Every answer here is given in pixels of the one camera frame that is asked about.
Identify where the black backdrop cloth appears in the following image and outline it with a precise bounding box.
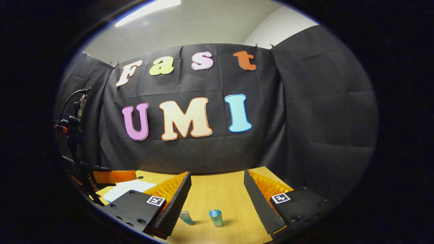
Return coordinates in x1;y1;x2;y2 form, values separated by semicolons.
54;24;378;204

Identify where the blue skin care bottle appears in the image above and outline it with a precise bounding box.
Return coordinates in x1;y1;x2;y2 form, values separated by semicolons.
208;209;223;228

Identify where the blue skin care tube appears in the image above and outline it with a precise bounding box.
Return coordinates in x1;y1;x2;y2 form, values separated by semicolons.
179;210;195;226

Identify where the light blue small suitcase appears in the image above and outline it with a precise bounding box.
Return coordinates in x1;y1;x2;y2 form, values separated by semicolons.
103;179;157;204

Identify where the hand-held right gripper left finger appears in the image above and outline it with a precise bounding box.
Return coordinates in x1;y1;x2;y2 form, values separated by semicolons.
102;171;192;240

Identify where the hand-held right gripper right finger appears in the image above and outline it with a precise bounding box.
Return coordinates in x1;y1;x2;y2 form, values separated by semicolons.
243;169;331;238

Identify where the black cable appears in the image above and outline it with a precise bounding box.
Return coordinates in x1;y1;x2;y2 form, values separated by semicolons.
59;88;91;122

